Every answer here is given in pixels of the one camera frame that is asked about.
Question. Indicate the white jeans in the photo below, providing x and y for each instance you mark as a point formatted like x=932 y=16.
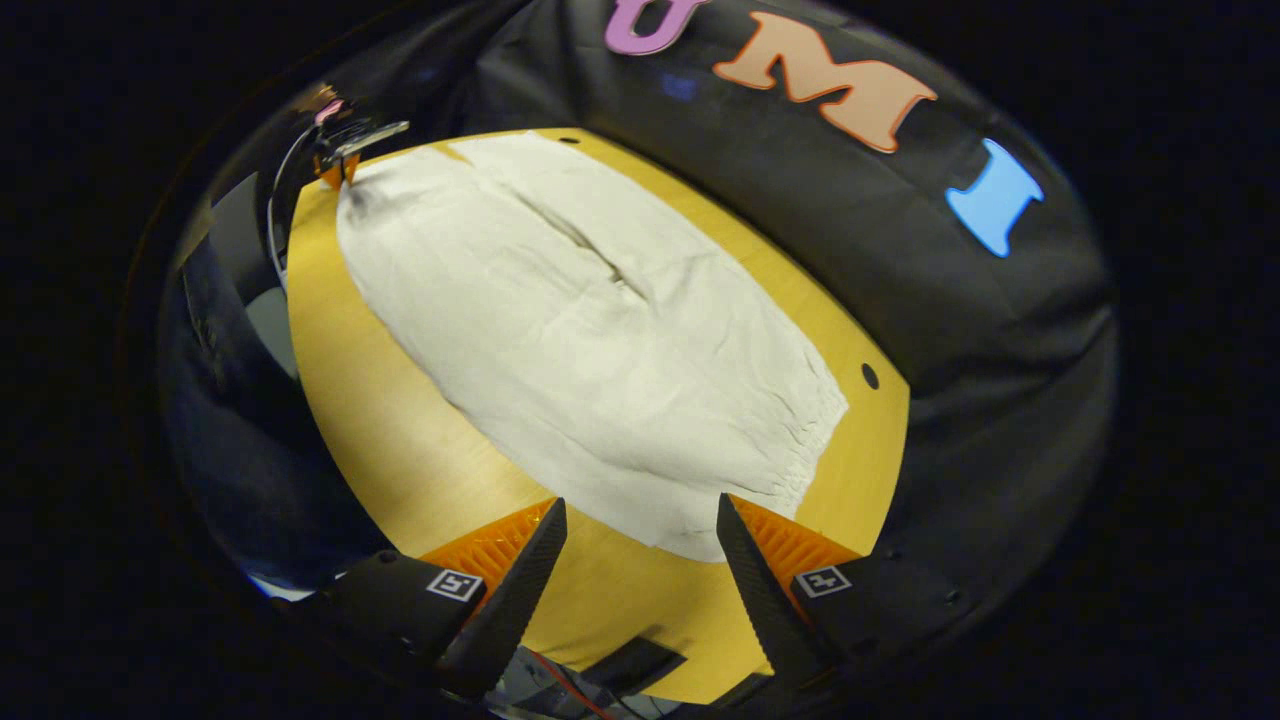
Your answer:
x=600 y=350

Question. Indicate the black backdrop cloth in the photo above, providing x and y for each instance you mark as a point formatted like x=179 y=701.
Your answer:
x=900 y=300

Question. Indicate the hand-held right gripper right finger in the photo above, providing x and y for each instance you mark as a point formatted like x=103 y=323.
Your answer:
x=765 y=600

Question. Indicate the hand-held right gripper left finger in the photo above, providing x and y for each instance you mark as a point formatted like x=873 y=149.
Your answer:
x=515 y=600

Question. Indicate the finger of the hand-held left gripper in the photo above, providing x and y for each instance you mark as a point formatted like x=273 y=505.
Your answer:
x=365 y=140

